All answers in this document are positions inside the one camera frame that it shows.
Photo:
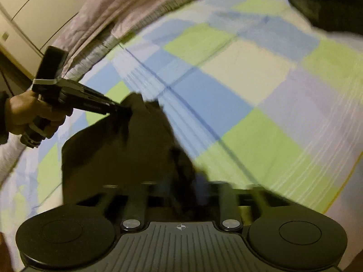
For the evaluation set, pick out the white striped duvet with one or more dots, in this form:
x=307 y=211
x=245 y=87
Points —
x=110 y=44

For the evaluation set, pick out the dark olive garment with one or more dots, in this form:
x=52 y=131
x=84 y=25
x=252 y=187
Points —
x=113 y=153

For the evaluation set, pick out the pink quilt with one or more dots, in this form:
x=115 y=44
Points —
x=113 y=2

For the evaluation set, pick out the person's left forearm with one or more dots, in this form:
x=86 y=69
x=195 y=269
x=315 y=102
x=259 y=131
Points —
x=3 y=119

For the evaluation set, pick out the cream wardrobe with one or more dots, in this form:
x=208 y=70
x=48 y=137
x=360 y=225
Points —
x=42 y=11

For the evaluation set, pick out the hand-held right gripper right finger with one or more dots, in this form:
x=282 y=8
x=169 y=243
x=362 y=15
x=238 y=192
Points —
x=202 y=184

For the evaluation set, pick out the person's left hand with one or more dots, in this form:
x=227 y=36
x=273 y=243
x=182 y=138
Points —
x=22 y=113

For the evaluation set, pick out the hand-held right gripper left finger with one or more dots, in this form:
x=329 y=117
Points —
x=136 y=201

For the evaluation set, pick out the checked bed sheet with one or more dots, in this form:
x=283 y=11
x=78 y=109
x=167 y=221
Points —
x=255 y=76

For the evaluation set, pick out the black cloth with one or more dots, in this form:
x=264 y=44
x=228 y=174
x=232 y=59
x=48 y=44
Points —
x=334 y=2

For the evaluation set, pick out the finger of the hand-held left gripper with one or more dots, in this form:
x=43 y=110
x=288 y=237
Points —
x=90 y=99

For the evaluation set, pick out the wall light switch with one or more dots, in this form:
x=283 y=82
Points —
x=5 y=36

